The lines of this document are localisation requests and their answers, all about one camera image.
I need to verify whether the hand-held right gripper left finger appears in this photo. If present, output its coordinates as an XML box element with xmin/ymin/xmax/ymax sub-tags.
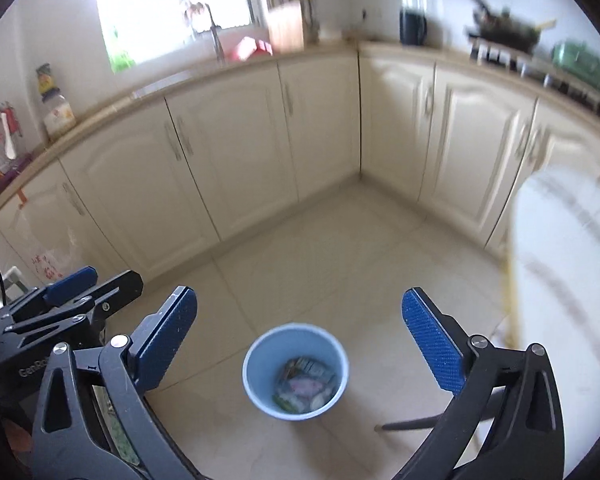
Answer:
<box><xmin>30</xmin><ymin>285</ymin><xmax>216</xmax><ymax>480</ymax></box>

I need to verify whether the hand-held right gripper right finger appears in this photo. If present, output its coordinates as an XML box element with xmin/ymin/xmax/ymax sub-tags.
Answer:
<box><xmin>390</xmin><ymin>287</ymin><xmax>566</xmax><ymax>480</ymax></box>

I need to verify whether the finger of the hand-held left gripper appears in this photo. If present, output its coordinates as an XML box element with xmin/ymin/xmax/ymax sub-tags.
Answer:
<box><xmin>2</xmin><ymin>266</ymin><xmax>99</xmax><ymax>321</ymax></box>
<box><xmin>5</xmin><ymin>270</ymin><xmax>145</xmax><ymax>356</ymax></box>

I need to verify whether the blue plastic bin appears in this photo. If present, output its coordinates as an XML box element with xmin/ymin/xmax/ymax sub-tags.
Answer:
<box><xmin>242</xmin><ymin>324</ymin><xmax>350</xmax><ymax>422</ymax></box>

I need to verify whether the blue green milk carton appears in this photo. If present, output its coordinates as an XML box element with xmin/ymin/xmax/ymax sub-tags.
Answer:
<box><xmin>280</xmin><ymin>356</ymin><xmax>333</xmax><ymax>386</ymax></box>

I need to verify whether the dark metal table leg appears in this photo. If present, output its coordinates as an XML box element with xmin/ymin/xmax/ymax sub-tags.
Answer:
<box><xmin>375</xmin><ymin>412</ymin><xmax>496</xmax><ymax>433</ymax></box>

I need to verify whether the purple rack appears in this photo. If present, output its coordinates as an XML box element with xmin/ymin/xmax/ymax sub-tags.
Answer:
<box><xmin>0</xmin><ymin>152</ymin><xmax>33</xmax><ymax>196</ymax></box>

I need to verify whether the pink wrapper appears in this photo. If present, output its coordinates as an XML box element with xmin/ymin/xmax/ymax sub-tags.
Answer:
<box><xmin>287</xmin><ymin>377</ymin><xmax>326</xmax><ymax>401</ymax></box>

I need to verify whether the white plastic spoon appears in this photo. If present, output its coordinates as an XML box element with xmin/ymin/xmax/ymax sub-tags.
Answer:
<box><xmin>0</xmin><ymin>112</ymin><xmax>18</xmax><ymax>158</ymax></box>

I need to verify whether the clear plastic jar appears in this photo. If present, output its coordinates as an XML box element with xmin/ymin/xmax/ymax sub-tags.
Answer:
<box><xmin>42</xmin><ymin>92</ymin><xmax>77</xmax><ymax>141</ymax></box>

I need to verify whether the yellow green bottle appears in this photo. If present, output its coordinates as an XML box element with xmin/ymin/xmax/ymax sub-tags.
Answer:
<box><xmin>35</xmin><ymin>62</ymin><xmax>53</xmax><ymax>96</ymax></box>

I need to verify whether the metal sink faucet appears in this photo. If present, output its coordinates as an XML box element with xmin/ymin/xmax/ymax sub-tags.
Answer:
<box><xmin>180</xmin><ymin>0</ymin><xmax>226</xmax><ymax>63</ymax></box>

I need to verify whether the kitchen window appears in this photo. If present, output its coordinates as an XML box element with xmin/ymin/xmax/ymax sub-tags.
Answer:
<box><xmin>92</xmin><ymin>0</ymin><xmax>261</xmax><ymax>68</ymax></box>

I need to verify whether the black gas stove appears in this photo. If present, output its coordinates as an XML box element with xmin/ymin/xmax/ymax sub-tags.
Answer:
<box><xmin>470</xmin><ymin>35</ymin><xmax>600</xmax><ymax>111</ymax></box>

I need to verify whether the wooden cutting board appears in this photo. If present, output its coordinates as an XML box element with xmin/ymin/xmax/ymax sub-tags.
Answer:
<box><xmin>267</xmin><ymin>0</ymin><xmax>306</xmax><ymax>53</ymax></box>

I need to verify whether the black kettle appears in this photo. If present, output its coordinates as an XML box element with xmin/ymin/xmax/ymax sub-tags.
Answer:
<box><xmin>399</xmin><ymin>6</ymin><xmax>428</xmax><ymax>46</ymax></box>

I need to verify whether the green electric cooker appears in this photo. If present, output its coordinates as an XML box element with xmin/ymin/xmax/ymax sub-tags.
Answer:
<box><xmin>550</xmin><ymin>40</ymin><xmax>600</xmax><ymax>92</ymax></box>

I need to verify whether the dark wok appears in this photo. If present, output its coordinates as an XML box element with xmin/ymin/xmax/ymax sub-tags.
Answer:
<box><xmin>460</xmin><ymin>0</ymin><xmax>543</xmax><ymax>53</ymax></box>

